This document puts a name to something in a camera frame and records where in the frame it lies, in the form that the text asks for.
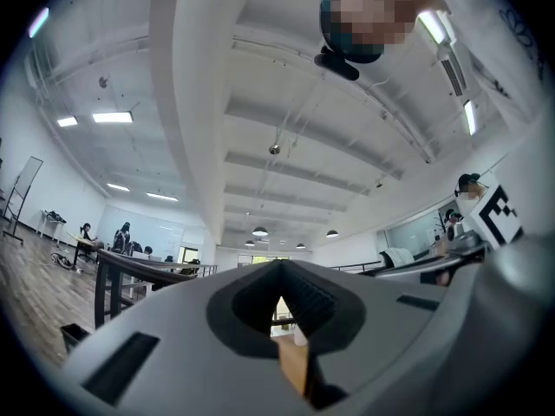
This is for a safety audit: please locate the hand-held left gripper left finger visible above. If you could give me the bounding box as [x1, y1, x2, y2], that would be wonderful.
[60, 259, 314, 416]

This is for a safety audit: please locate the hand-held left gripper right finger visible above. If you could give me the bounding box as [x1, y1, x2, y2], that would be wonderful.
[279, 259, 448, 408]

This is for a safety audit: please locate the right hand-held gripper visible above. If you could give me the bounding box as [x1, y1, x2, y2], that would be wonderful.
[450, 183, 525, 254]

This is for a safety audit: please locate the dark wooden table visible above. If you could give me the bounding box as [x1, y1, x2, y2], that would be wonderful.
[94, 248, 219, 330]

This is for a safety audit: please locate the black floor bin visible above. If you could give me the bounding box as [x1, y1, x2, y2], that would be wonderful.
[60, 322, 91, 355]

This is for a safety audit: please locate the white ceiling air conditioner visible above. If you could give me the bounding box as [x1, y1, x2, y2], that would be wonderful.
[435, 43, 470, 98]

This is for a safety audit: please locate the white side table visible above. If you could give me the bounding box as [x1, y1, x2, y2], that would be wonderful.
[35, 209, 69, 245]

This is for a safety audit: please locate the whiteboard on rolling stand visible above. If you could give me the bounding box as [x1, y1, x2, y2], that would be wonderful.
[2, 155, 45, 245]

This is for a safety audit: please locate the person's head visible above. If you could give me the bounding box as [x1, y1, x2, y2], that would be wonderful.
[319, 0, 443, 65]

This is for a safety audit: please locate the black head-worn camera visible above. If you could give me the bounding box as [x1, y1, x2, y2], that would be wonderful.
[313, 45, 361, 82]

